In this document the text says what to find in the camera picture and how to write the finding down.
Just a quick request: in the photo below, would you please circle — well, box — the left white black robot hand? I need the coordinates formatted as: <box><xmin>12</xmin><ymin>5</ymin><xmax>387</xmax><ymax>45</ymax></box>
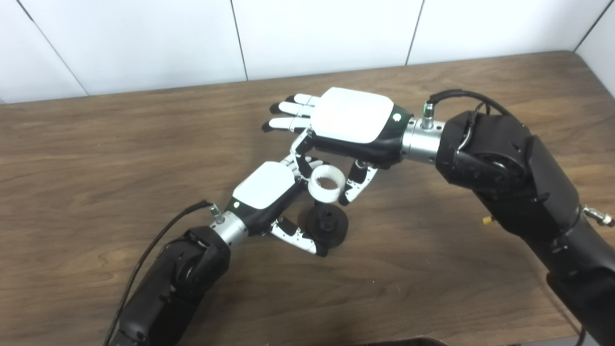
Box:
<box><xmin>210</xmin><ymin>155</ymin><xmax>331</xmax><ymax>258</ymax></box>

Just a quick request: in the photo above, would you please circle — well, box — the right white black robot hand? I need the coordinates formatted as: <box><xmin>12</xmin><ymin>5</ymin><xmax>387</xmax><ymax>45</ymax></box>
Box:
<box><xmin>262</xmin><ymin>87</ymin><xmax>445</xmax><ymax>206</ymax></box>

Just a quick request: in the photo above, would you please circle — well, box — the white plastic ring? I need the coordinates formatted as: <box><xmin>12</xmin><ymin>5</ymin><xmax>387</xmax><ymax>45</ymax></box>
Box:
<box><xmin>307</xmin><ymin>164</ymin><xmax>346</xmax><ymax>201</ymax></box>

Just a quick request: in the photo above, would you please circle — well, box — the round black plastic part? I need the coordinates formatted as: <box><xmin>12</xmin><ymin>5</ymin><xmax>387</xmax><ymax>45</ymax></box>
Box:
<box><xmin>306</xmin><ymin>202</ymin><xmax>349</xmax><ymax>249</ymax></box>

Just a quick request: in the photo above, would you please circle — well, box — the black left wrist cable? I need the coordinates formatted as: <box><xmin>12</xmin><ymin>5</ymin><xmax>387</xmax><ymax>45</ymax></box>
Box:
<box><xmin>103</xmin><ymin>200</ymin><xmax>214</xmax><ymax>346</ymax></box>

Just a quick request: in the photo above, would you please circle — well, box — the silver cable connector plug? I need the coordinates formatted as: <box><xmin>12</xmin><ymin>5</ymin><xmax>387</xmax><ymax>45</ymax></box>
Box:
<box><xmin>581</xmin><ymin>206</ymin><xmax>615</xmax><ymax>227</ymax></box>

